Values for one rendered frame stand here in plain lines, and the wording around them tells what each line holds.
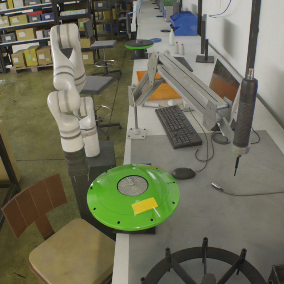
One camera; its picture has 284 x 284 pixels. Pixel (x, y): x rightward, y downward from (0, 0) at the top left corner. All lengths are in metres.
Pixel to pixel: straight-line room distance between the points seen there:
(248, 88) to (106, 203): 0.54
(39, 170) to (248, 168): 2.21
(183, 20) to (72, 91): 3.33
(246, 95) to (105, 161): 0.97
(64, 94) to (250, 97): 0.53
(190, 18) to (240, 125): 3.48
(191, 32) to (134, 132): 2.81
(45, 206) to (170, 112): 0.90
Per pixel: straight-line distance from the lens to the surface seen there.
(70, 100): 0.84
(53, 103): 0.85
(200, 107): 0.82
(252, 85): 0.62
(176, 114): 1.67
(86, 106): 1.33
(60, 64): 0.94
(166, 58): 0.97
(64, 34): 1.06
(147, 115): 1.71
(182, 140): 1.41
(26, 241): 2.33
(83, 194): 1.55
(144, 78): 1.17
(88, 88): 2.95
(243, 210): 1.11
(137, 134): 1.50
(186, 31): 4.10
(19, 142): 3.61
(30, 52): 6.45
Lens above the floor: 1.69
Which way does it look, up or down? 33 degrees down
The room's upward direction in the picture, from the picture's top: 4 degrees counter-clockwise
